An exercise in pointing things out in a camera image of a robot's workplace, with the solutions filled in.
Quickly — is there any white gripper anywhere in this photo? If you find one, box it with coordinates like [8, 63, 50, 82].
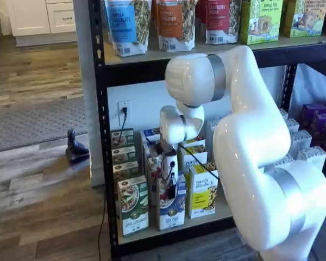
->
[160, 153, 179, 200]

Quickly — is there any yellow and white granola box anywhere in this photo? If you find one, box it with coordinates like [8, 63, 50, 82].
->
[179, 146, 209, 175]
[180, 138, 206, 150]
[189, 162, 220, 220]

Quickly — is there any green oatmeal box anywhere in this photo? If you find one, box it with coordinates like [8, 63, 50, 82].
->
[112, 160, 140, 182]
[110, 128, 135, 150]
[111, 146, 136, 165]
[117, 175, 149, 237]

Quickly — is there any black metal shelf rack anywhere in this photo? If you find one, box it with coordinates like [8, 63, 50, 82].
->
[88, 0, 326, 258]

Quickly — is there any green apple pie bites box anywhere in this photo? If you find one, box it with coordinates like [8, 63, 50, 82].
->
[240, 0, 285, 46]

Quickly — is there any green peanut butter bites box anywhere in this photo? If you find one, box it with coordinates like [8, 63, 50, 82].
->
[284, 0, 326, 38]

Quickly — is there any black object on floor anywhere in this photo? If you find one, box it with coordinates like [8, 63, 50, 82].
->
[66, 129, 90, 164]

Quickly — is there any grey floor mat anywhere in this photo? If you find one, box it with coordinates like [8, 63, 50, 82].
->
[0, 96, 89, 154]

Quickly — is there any orange label granola bag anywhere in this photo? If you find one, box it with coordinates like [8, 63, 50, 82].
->
[151, 0, 160, 46]
[155, 0, 199, 52]

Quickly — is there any blue label granola bag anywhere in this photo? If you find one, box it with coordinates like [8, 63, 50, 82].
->
[104, 0, 152, 58]

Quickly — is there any red label granola bag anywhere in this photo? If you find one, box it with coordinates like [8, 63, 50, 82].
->
[205, 0, 241, 45]
[195, 0, 207, 36]

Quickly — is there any white plastic sheet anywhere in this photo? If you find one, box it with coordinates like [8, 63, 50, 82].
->
[290, 64, 326, 111]

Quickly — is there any white cabinet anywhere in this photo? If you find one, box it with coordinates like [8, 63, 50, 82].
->
[5, 0, 78, 48]

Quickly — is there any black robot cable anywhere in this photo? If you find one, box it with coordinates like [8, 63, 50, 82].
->
[144, 135, 220, 181]

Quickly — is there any white wall outlet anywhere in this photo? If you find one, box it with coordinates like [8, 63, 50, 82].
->
[117, 100, 131, 126]

